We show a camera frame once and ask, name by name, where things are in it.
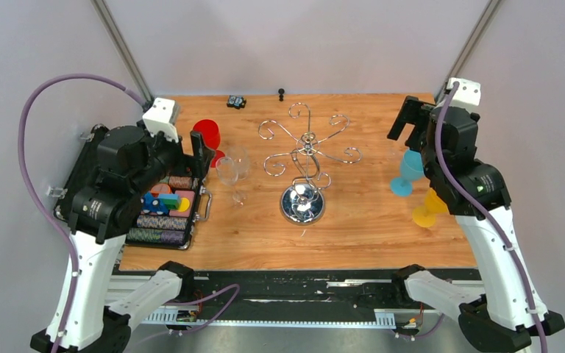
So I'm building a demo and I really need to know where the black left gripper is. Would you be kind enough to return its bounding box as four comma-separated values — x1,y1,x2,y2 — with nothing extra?
131,119,216,196

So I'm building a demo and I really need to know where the clear wine glass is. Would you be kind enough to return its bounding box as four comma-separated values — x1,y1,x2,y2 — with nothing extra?
215,157,246,207

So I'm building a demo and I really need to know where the red wine glass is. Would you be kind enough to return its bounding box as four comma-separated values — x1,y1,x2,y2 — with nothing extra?
193,119,225,168

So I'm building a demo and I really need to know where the blue wine glass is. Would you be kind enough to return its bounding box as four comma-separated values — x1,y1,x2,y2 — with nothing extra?
390,149,424,197

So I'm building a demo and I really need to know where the yellow wine glass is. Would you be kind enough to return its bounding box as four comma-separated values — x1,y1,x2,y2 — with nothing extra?
412,188,449,228

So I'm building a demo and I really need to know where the chrome wine glass rack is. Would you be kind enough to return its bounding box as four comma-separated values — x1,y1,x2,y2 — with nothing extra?
257,102,363,226

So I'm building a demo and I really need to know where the clear ribbed goblet glass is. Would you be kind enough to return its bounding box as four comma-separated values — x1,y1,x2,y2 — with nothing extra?
227,146,250,180

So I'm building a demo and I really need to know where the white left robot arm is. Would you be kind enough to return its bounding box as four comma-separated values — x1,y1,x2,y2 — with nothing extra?
30,124,213,352

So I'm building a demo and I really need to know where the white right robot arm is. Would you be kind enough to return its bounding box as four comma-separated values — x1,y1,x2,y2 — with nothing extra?
388,96,565,352

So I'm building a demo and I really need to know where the small black clip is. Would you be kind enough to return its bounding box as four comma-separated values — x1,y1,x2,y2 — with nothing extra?
226,95,246,110

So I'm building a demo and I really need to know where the black poker chip case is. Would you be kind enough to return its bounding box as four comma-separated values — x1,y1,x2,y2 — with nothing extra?
53,123,214,250

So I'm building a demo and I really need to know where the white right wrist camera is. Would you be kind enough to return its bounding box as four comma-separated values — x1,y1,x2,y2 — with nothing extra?
436,77,481,113

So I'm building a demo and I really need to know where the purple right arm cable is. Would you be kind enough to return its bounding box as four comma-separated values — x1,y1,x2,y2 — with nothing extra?
391,82,550,353

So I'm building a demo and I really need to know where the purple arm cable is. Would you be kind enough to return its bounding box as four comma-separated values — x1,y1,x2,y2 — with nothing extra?
391,82,550,353
17,73,241,353

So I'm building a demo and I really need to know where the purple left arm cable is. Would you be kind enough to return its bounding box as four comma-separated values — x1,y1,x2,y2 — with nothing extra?
17,73,241,353

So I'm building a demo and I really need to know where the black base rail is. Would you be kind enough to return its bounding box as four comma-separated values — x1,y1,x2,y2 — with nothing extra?
116,271,439,324

